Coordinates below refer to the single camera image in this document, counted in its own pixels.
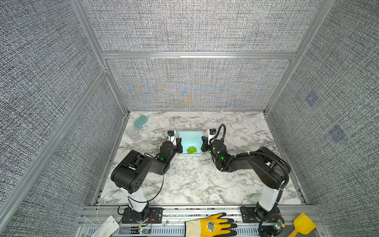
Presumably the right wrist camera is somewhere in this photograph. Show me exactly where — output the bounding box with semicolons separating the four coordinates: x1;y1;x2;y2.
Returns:
208;128;217;145

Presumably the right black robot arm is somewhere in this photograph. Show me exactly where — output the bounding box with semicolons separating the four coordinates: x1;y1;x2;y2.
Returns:
201;136;291;222

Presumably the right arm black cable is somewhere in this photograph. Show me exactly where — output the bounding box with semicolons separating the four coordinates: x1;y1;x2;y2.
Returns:
216;123;227;143

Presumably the teal sponge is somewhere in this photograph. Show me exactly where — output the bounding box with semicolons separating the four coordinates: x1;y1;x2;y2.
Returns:
133;115;149;129

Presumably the yellow plastic scoop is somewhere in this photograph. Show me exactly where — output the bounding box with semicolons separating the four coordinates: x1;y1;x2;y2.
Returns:
288;213;316;237

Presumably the light blue paper box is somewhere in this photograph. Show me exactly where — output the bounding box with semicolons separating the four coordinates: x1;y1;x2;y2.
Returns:
179;131;203;157

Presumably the green toy brick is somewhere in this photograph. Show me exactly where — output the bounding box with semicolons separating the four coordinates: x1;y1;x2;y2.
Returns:
187;146;197;154

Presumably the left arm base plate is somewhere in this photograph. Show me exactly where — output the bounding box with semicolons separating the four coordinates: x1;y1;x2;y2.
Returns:
121;207;163;225

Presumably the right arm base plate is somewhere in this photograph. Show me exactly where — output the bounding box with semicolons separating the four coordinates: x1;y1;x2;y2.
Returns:
240;206;284;228

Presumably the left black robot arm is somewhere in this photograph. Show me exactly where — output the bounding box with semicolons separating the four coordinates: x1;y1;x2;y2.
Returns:
111;137;183;213

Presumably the yellow black work glove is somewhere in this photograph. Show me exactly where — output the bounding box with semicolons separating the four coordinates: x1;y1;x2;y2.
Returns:
185;212;237;237

